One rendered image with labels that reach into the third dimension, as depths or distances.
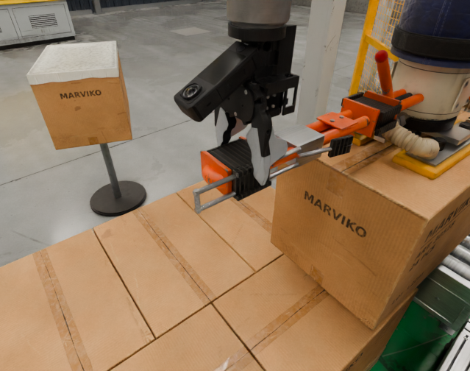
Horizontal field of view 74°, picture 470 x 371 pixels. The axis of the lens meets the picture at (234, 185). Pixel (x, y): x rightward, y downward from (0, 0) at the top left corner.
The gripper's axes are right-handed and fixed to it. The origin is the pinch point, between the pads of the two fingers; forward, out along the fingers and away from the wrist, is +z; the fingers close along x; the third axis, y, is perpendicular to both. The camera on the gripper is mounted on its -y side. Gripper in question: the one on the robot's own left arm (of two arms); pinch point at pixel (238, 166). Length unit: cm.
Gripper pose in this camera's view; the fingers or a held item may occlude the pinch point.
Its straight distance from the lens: 49.0
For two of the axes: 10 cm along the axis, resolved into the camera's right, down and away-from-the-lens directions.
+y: 7.9, -3.5, 5.0
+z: -0.2, 8.0, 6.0
